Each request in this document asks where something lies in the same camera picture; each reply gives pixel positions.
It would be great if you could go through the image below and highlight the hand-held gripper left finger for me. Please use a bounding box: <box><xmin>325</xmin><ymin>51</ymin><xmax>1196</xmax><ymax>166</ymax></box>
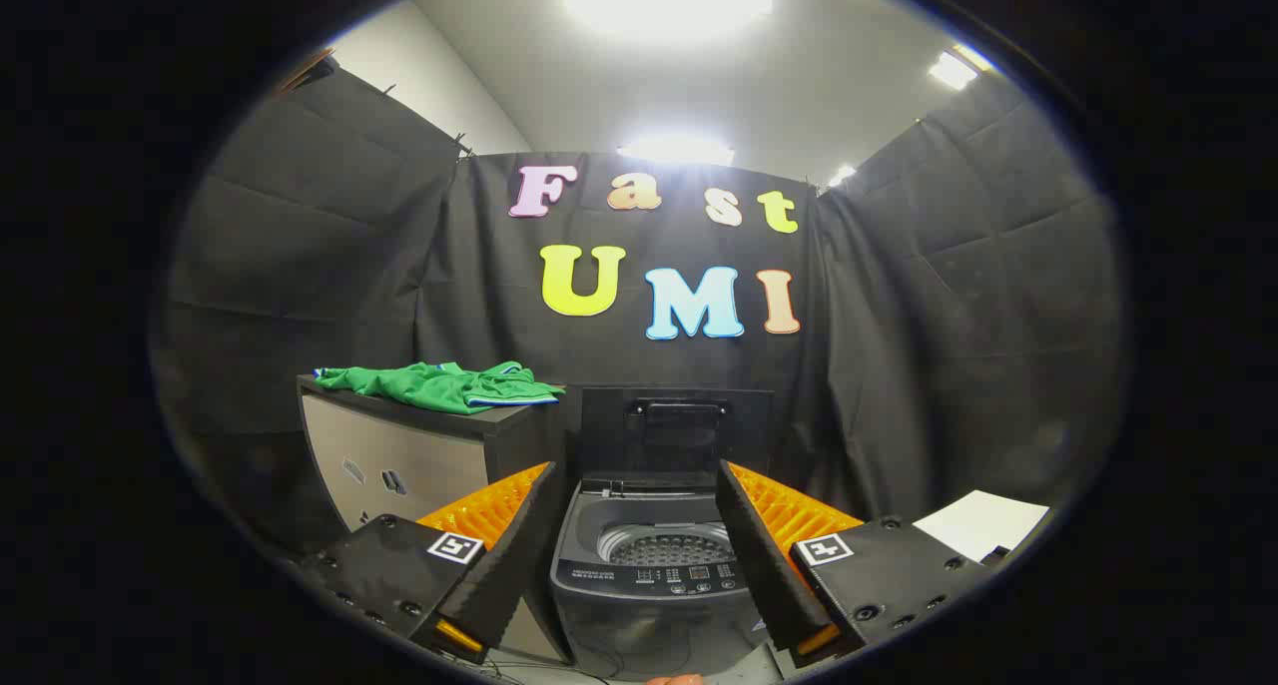
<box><xmin>300</xmin><ymin>460</ymin><xmax>562</xmax><ymax>666</ymax></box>

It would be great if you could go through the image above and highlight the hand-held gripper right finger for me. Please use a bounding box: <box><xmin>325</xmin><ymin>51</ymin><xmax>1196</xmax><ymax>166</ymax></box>
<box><xmin>715</xmin><ymin>458</ymin><xmax>999</xmax><ymax>671</ymax></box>

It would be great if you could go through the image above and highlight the grey washing machine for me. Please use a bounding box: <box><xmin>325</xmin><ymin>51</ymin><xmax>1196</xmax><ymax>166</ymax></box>
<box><xmin>549</xmin><ymin>475</ymin><xmax>790</xmax><ymax>681</ymax></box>

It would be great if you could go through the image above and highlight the green polo shirt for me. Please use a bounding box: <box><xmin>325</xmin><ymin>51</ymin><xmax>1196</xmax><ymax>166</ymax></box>
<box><xmin>314</xmin><ymin>360</ymin><xmax>566</xmax><ymax>415</ymax></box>

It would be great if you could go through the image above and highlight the dark grey cabinet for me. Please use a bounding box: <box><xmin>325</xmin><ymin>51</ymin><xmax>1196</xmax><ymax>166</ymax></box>
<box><xmin>297</xmin><ymin>373</ymin><xmax>578</xmax><ymax>664</ymax></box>

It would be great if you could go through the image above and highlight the white sheet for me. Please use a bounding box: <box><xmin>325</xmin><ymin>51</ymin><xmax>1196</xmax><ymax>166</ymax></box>
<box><xmin>914</xmin><ymin>490</ymin><xmax>1051</xmax><ymax>563</ymax></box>

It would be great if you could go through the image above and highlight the black backdrop cloth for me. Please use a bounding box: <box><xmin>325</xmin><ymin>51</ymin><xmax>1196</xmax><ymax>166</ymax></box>
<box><xmin>150</xmin><ymin>61</ymin><xmax>1124</xmax><ymax>556</ymax></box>

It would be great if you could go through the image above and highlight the brown wooden frame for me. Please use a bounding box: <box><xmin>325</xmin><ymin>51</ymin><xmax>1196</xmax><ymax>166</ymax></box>
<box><xmin>275</xmin><ymin>46</ymin><xmax>338</xmax><ymax>95</ymax></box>

